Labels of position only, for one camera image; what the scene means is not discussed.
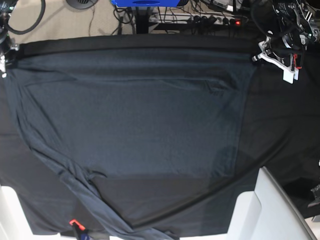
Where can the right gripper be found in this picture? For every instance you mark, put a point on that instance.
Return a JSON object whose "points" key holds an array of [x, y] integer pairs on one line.
{"points": [[7, 52]]}

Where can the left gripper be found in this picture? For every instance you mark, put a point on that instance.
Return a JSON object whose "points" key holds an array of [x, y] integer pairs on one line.
{"points": [[279, 53]]}

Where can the dark grey T-shirt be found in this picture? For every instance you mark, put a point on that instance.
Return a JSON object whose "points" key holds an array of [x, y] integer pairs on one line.
{"points": [[141, 137]]}

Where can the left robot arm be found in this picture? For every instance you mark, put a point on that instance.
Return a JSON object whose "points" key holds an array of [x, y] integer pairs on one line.
{"points": [[289, 28]]}

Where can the black table cloth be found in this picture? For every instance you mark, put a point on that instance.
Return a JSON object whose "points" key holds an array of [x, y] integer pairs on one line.
{"points": [[280, 130]]}

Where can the black power strip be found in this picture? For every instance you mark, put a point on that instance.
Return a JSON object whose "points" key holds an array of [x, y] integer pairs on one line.
{"points": [[184, 18]]}

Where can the round black floor base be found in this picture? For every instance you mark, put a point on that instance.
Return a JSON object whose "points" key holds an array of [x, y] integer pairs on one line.
{"points": [[81, 4]]}

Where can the blue plastic bin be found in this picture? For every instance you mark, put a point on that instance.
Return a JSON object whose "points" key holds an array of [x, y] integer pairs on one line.
{"points": [[145, 3]]}

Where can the white chair right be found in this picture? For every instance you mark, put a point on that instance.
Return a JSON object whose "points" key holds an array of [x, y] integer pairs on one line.
{"points": [[267, 213]]}

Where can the white chair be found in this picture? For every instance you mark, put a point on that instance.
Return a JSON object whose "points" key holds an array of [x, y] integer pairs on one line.
{"points": [[13, 222], [267, 213]]}

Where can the white chair left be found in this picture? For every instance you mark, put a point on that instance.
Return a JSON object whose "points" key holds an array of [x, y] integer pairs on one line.
{"points": [[13, 222]]}

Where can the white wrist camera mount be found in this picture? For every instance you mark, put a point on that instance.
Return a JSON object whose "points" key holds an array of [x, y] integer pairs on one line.
{"points": [[291, 76]]}

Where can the red clamp handle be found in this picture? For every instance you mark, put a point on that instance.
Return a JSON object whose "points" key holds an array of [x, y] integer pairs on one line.
{"points": [[77, 225]]}

